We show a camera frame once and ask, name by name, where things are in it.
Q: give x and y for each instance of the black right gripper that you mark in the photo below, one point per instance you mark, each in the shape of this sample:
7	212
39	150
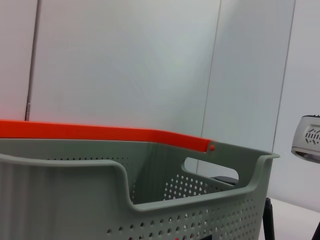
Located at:
317	235

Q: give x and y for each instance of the grey perforated storage basket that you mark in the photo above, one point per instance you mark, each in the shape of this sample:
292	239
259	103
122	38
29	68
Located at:
75	200

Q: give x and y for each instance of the glass pitcher with black lid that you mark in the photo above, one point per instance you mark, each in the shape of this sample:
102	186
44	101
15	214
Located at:
268	220

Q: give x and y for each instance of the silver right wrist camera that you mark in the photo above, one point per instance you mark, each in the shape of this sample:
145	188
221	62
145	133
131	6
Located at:
307	135

